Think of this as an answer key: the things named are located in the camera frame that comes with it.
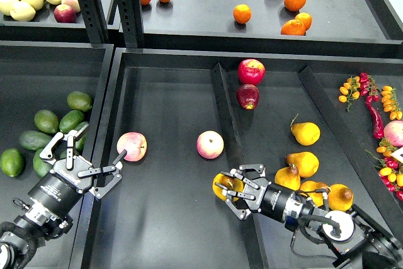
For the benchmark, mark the white label card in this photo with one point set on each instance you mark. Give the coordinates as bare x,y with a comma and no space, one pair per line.
398,155

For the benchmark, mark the pink apple left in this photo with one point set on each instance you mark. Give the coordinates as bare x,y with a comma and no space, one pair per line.
135,145

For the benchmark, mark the yellow pear upper pile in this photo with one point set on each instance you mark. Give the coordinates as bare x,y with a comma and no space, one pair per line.
306,162

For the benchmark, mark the red apple on shelf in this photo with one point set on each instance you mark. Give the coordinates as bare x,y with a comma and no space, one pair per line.
64,13

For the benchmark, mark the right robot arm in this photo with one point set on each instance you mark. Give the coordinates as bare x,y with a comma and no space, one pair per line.
354,238

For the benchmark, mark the yellow apple front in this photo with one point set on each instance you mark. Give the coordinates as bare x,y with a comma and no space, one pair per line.
22,11

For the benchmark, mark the pink apple centre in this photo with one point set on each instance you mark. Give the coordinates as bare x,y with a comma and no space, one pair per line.
210,144

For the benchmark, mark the black perforated post right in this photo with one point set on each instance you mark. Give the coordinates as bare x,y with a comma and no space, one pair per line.
131,20

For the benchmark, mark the green avocado lower middle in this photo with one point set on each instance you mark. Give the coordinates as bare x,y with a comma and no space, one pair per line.
40,167

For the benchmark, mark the yellow pear with brown spot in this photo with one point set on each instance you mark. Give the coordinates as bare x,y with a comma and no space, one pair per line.
233,184

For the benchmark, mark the green avocado lower right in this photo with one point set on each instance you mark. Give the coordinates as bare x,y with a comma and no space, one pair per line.
63,155

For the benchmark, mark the green avocado top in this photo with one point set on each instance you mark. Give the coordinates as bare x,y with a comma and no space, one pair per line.
78,100

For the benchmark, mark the pink apple right edge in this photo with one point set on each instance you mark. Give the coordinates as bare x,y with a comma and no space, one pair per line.
393,132

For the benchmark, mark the orange cherry tomato vine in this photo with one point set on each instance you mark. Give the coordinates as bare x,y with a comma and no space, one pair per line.
349,91

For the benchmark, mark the red cherry tomato vine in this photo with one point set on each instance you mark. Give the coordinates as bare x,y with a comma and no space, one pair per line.
368,88

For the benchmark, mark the yellow pear with stem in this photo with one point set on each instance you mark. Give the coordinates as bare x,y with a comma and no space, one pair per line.
306,133

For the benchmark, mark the yellow pear left pile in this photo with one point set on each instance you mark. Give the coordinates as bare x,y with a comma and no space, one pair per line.
288,177

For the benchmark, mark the green avocado upper middle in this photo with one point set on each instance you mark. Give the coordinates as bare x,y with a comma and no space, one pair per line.
70,120

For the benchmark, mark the dark avocado lying sideways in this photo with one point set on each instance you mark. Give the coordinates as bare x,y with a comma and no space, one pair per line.
33,140

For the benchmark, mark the yellow pear pile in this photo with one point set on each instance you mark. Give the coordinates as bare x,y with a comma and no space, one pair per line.
306,162
288,177
340,197
316,193

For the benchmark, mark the yellow pear right pile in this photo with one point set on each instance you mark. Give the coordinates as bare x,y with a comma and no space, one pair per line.
340,197

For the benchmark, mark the yellow cherry tomato vine right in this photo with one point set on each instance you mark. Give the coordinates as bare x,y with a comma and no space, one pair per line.
390,103

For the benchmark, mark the green avocado upper left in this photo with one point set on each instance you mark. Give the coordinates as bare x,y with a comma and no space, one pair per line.
47,121

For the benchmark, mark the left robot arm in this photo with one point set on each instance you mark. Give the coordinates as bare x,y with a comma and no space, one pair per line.
21,238

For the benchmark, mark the green avocado by tray edge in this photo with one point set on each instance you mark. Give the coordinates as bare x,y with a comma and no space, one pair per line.
81,142

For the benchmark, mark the mixed cherry tomatoes bottom right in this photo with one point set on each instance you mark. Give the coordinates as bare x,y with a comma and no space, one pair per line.
389,169

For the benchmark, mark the pale peach on shelf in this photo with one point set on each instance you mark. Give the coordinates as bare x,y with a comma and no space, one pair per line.
72,3

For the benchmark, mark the black centre tray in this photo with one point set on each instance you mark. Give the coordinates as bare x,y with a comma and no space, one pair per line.
163,214

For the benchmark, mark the dark red apple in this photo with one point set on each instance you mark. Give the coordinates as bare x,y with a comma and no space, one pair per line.
248,96

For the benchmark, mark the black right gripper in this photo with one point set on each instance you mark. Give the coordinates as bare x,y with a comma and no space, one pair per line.
271,200

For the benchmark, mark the black perforated post left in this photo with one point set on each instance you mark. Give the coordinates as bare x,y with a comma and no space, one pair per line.
94,20

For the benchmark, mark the bright red apple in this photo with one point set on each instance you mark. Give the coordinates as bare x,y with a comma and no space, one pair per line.
251,71

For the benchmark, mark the red chili pepper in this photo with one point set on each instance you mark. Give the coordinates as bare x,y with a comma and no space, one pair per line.
377,122

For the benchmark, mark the yellow pear middle pile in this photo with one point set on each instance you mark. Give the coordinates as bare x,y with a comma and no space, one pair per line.
316,193

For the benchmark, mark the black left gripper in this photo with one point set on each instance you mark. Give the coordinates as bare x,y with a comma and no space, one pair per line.
60,187

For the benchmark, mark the pink apple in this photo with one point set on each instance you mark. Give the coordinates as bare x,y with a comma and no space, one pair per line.
135,145
210,144

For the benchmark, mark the black perforated post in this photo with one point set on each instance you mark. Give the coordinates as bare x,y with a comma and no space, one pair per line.
131,20
94,20

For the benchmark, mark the light green avocado far left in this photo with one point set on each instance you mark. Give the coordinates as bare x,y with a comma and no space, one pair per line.
12,162

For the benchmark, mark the black upper left shelf tray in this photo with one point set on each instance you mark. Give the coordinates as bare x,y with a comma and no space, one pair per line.
44,28

